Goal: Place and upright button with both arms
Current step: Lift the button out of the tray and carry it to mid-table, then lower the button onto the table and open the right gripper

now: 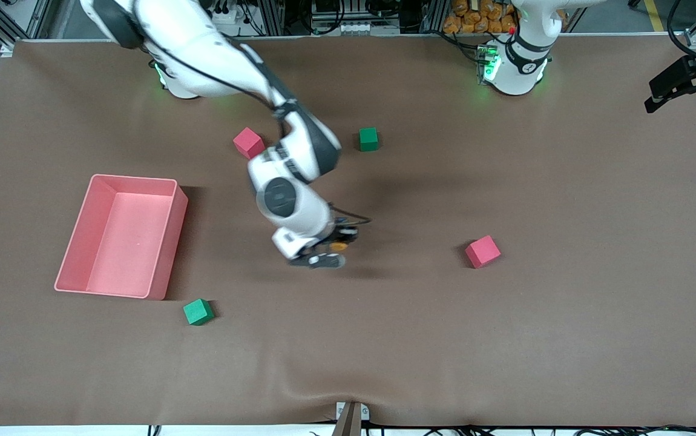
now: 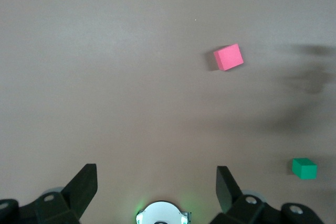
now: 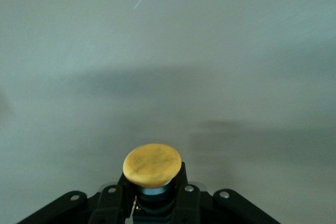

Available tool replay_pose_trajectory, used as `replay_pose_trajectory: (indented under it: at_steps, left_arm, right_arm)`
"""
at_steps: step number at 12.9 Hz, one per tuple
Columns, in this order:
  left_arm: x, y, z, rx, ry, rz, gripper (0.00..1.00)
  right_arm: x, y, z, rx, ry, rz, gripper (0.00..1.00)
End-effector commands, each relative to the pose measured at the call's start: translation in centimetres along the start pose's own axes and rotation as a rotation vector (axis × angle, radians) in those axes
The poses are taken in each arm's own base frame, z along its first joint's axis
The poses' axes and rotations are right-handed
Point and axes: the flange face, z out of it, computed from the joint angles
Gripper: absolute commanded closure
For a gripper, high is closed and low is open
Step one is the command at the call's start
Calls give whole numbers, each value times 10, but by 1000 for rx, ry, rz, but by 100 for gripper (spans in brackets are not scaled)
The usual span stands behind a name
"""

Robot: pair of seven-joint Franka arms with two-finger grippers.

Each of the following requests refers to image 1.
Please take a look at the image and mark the silver metal bracket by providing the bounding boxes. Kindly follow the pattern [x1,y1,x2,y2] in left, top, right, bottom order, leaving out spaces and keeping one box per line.
[335,401,370,422]

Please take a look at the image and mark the brown table mat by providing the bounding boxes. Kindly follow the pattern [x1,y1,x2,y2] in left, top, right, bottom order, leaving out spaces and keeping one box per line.
[0,33,696,428]

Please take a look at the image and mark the brown flat bar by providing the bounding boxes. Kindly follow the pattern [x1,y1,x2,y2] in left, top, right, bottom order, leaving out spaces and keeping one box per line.
[331,403,363,436]

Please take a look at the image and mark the orange bagged items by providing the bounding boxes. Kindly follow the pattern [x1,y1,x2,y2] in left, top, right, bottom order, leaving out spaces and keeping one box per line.
[442,0,519,35]

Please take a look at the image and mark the pink plastic bin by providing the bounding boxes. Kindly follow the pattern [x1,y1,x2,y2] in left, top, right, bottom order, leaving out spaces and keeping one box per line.
[54,174,189,301]

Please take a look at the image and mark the white connector strip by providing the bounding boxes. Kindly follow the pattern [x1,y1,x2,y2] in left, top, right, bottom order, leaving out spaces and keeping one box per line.
[337,21,401,35]

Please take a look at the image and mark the pink foam cube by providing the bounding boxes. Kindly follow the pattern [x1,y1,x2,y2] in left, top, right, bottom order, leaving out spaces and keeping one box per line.
[465,235,502,269]
[232,127,266,161]

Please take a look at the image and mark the white power strip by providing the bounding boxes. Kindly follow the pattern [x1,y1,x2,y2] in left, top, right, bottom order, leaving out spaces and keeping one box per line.
[206,5,238,26]

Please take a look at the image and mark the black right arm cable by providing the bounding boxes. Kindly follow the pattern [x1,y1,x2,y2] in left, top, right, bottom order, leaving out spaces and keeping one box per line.
[142,39,373,227]

